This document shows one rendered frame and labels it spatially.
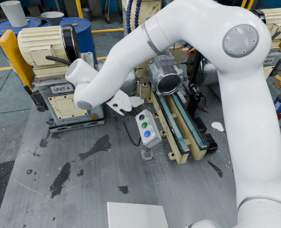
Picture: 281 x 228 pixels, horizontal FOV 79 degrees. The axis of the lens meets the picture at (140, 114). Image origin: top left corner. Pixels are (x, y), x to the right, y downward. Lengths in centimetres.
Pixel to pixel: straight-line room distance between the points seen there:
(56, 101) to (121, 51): 59
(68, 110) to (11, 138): 156
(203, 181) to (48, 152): 86
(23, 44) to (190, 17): 74
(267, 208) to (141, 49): 46
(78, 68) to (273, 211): 60
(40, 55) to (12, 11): 186
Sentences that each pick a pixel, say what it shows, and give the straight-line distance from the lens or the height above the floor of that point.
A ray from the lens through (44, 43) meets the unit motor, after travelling 94.
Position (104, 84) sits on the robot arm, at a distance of 50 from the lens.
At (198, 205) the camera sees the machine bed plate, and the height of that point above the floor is 80.
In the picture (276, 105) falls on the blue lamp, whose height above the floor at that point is 119.
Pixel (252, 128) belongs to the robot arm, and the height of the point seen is 140.
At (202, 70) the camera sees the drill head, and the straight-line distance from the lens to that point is 115.
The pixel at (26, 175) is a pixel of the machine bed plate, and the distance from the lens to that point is 111.
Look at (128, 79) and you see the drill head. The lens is 98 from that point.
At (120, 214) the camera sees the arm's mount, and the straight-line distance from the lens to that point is 66.
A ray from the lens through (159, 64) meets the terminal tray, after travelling 108.
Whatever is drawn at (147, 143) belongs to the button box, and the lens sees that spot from 74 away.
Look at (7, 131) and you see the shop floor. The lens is 265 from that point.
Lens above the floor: 166
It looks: 46 degrees down
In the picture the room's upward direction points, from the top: straight up
